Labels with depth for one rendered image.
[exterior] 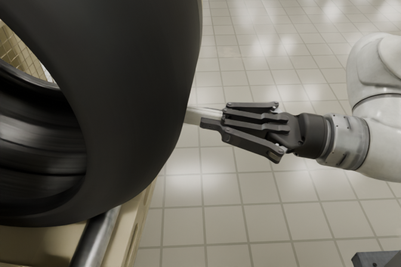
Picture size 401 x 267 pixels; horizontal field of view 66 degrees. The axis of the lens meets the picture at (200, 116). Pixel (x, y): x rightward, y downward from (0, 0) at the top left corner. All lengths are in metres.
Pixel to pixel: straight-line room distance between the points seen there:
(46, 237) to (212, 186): 1.11
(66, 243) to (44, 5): 0.52
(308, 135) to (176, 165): 1.33
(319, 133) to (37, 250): 0.55
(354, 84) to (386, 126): 0.11
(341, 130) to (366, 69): 0.15
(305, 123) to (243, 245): 1.09
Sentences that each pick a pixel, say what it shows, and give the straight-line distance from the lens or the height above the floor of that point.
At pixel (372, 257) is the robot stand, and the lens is 0.89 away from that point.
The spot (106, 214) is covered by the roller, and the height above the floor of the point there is 0.92.
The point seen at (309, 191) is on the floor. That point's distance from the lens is 1.76.
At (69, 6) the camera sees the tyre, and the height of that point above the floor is 1.29.
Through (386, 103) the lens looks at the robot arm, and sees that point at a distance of 0.59.
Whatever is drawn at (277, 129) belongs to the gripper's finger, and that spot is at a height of 1.04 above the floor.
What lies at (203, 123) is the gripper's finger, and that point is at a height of 1.04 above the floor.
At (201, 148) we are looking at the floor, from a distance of 1.85.
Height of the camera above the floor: 1.38
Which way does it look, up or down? 43 degrees down
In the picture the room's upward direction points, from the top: straight up
